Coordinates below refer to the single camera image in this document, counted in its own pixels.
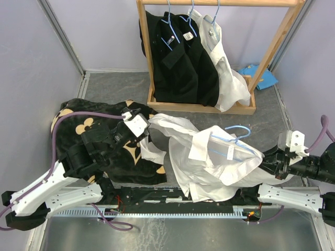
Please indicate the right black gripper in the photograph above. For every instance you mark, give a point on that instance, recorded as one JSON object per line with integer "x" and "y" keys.
{"x": 276, "y": 161}

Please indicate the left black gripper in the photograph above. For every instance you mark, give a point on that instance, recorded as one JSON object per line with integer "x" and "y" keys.
{"x": 123, "y": 123}

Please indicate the blue wire hanger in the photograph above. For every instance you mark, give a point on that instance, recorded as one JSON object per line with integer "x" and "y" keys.
{"x": 236, "y": 140}

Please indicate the white shirt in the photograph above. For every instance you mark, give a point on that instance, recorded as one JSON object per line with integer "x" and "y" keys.
{"x": 209, "y": 168}
{"x": 232, "y": 86}

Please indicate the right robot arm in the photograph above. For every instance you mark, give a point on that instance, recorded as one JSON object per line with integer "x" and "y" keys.
{"x": 313, "y": 168}

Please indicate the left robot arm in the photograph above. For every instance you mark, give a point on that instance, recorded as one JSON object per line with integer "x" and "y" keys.
{"x": 77, "y": 178}

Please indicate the black hanging shirt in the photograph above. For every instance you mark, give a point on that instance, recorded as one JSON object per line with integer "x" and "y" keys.
{"x": 175, "y": 79}
{"x": 208, "y": 79}

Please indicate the white hanging shirt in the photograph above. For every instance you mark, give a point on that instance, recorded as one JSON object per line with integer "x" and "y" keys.
{"x": 232, "y": 86}

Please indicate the black floral plush blanket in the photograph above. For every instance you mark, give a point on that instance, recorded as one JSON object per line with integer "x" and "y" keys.
{"x": 127, "y": 166}

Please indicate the wooden clothes rack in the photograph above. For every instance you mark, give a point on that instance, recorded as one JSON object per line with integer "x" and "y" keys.
{"x": 294, "y": 8}

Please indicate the blue cloth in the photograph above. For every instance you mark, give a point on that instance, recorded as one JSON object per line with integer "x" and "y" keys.
{"x": 267, "y": 80}

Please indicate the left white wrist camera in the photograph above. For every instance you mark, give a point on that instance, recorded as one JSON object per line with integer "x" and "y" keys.
{"x": 136, "y": 123}

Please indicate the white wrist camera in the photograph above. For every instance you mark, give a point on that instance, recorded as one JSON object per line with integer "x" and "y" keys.
{"x": 294, "y": 141}
{"x": 136, "y": 123}

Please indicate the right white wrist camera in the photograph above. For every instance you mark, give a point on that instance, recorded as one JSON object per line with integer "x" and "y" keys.
{"x": 294, "y": 141}

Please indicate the white slotted cable duct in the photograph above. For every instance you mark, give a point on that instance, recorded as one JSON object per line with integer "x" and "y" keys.
{"x": 174, "y": 211}

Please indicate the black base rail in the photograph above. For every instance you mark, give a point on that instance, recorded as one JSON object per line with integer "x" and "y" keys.
{"x": 131, "y": 196}

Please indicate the aluminium corner post left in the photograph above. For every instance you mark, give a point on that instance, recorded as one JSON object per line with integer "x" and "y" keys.
{"x": 51, "y": 16}

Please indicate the aluminium corner post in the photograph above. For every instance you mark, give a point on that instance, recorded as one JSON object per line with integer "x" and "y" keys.
{"x": 290, "y": 35}
{"x": 51, "y": 16}

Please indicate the aluminium corner post right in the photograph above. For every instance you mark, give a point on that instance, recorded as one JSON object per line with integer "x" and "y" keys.
{"x": 290, "y": 35}

